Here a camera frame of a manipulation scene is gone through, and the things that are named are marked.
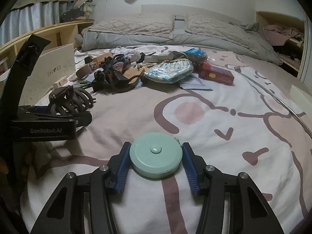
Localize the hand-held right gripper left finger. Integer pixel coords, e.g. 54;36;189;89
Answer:
36;141;134;234

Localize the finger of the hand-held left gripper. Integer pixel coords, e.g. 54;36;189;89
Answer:
19;105;53;114
17;113;93;128

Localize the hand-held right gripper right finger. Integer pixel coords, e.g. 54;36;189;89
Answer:
182;142;284;234

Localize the dark brown hair claw clip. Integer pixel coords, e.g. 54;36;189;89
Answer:
47;85;97;116

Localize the mint green tape measure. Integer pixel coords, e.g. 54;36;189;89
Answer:
129;132;183;179

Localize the white cardboard box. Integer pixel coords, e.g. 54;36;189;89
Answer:
23;43;76;108

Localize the blue patterned white pouch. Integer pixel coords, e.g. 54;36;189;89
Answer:
144;61;194;83

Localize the red packet box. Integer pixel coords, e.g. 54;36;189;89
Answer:
198;62;235;86

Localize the small cream box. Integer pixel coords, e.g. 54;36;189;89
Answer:
53;77;68;89

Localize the brown woven band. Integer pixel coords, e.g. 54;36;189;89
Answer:
76;63;98;80

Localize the white pink printed blanket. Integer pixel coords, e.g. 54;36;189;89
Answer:
19;44;312;234

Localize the wooden block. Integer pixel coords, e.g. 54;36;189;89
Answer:
92;52;112;64

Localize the white lace ball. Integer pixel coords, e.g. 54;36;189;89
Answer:
117;47;142;62

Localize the wooden shelf unit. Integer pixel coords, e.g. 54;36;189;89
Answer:
0;19;95;78

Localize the grey duvet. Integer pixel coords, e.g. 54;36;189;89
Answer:
75;24;283;65

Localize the white paper sheet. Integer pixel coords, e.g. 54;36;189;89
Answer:
179;77;214;92

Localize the grey curtain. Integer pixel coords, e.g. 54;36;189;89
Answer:
0;2;61;47

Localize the white charger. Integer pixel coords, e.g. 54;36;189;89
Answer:
145;51;172;63

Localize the dark bag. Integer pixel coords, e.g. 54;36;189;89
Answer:
60;7;89;23

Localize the beige quilted pillow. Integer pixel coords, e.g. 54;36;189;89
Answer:
88;13;176;39
184;14;281;64

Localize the green plush toy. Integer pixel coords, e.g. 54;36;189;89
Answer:
83;1;96;20

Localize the blue snack packet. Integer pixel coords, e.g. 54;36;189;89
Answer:
185;48;208;64

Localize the white headboard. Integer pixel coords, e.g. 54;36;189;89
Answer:
141;4;257;27

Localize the pink clothes pile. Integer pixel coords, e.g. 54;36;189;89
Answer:
263;24;304;47

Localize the curved metal wire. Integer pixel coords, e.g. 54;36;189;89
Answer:
244;74;312;137

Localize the wooden wall niche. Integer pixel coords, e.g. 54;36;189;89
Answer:
255;10;308;80

